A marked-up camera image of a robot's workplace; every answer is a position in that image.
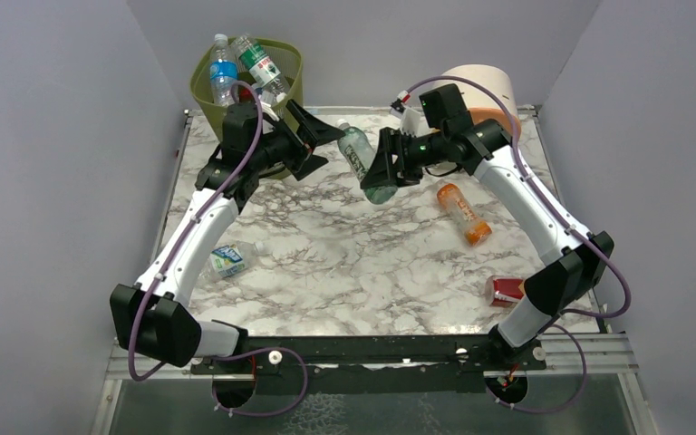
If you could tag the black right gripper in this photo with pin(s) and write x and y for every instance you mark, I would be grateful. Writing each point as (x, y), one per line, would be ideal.
(402, 155)

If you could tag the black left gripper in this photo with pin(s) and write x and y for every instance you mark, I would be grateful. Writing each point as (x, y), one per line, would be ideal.
(299, 142)

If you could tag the green tinted bottle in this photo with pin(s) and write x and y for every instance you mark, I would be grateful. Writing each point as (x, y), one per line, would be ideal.
(354, 145)

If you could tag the green white label bottle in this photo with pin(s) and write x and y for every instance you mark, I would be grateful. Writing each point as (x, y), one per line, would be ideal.
(257, 61)

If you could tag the blue label clear bottle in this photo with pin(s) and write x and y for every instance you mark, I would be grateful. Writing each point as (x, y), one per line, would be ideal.
(223, 71)

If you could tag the dark green label bottle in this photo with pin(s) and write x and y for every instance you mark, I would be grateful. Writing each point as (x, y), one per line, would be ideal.
(234, 258)

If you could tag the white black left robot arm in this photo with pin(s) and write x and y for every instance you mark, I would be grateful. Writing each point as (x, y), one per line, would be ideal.
(151, 317)

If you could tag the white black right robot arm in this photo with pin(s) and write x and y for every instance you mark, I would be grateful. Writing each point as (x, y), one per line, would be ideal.
(573, 257)

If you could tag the green mesh waste bin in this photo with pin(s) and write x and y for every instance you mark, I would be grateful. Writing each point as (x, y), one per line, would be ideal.
(290, 62)

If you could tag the orange juice bottle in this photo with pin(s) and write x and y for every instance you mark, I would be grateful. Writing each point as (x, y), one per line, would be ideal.
(474, 229)

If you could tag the cream cylindrical drum container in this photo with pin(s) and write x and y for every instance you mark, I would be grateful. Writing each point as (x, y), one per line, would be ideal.
(480, 106)

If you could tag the red gold drink can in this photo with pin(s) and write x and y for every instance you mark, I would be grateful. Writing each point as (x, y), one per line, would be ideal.
(502, 291)

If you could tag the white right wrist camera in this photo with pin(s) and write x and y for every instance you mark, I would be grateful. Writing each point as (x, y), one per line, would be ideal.
(412, 122)

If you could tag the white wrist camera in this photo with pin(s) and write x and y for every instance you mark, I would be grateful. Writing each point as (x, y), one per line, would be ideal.
(269, 108)
(412, 122)

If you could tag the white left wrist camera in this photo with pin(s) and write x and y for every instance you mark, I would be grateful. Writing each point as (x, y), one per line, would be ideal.
(269, 108)

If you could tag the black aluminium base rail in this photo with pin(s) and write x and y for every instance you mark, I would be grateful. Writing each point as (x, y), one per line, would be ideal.
(399, 363)

